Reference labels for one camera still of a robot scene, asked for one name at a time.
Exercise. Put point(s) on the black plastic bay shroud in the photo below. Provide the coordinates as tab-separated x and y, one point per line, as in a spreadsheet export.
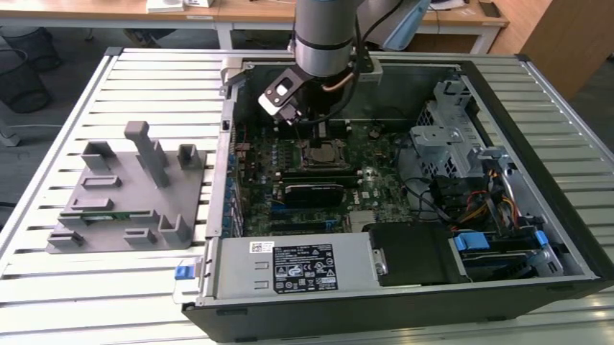
412	251

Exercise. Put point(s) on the white stand foot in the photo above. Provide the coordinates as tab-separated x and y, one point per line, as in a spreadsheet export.
9	138

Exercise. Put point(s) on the grey power supply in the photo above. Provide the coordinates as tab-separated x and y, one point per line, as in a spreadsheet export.
239	266

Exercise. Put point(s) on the small blue plastic tab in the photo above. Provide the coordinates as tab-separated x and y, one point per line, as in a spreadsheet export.
540	240

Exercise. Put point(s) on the blue case latch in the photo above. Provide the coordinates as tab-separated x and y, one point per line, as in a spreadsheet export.
184	272

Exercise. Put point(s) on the short black expansion slot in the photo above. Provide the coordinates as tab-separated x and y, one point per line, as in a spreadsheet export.
299	226

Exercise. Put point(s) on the black PC case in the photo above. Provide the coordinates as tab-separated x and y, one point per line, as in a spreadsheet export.
335	316

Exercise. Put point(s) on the pale blue teach pendant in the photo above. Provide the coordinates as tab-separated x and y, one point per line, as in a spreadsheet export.
403	36

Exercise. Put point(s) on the black graphics card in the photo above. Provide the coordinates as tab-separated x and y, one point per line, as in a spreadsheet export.
311	197

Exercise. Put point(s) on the wooden cabinet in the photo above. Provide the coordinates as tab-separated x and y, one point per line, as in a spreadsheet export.
566	43

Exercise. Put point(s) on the green RAM stick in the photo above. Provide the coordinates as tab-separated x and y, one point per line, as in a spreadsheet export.
117	216

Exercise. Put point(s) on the silver chipset heatsink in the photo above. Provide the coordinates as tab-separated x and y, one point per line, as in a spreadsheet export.
362	220

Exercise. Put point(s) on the small white box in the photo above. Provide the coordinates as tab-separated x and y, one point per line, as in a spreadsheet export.
199	3

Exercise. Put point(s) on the grey parts rack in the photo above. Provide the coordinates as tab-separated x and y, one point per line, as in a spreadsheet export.
187	201

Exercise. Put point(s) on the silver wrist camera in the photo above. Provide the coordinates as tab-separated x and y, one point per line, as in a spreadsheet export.
283	91

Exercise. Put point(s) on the dark phone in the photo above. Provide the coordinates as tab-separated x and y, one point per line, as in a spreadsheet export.
490	9

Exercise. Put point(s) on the metal drive cage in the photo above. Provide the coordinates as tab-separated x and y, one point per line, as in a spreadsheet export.
440	134

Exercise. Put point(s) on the blue disk carrier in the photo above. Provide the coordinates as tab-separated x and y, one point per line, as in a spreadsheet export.
471	243

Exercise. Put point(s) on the dark shoe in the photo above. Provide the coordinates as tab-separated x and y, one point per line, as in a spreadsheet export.
141	37

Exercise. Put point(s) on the CPU with silver top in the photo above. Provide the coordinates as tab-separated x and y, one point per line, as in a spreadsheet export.
322	155

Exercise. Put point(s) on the black mesh waste bin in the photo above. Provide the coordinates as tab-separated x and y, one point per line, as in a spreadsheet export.
40	46
24	82

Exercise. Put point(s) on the wooden desk white frame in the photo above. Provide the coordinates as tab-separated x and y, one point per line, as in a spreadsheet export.
96	12
455	19

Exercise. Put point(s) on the green motherboard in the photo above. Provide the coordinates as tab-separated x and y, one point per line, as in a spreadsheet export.
383	161

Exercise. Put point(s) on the CPU socket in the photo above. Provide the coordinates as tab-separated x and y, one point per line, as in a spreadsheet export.
303	166

